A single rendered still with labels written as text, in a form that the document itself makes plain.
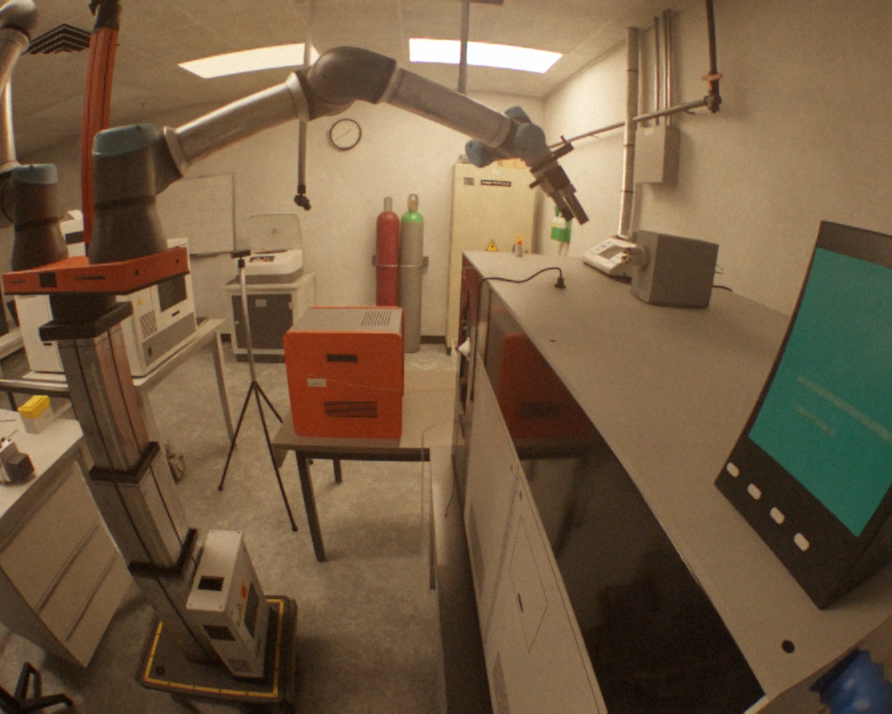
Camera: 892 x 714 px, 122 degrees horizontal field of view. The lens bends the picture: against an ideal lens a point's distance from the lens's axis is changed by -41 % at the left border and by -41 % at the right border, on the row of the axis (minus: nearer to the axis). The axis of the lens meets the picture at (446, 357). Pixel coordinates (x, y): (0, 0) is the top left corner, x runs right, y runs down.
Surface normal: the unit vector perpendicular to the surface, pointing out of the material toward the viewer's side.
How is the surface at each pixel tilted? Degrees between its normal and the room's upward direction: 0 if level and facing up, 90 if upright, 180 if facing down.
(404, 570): 0
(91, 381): 90
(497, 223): 90
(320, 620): 0
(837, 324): 81
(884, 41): 90
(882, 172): 90
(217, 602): 0
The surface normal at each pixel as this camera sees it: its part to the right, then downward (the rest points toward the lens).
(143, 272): 0.99, 0.09
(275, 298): 0.07, 0.36
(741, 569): 0.04, -0.93
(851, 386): -0.98, -0.16
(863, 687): -0.61, -0.44
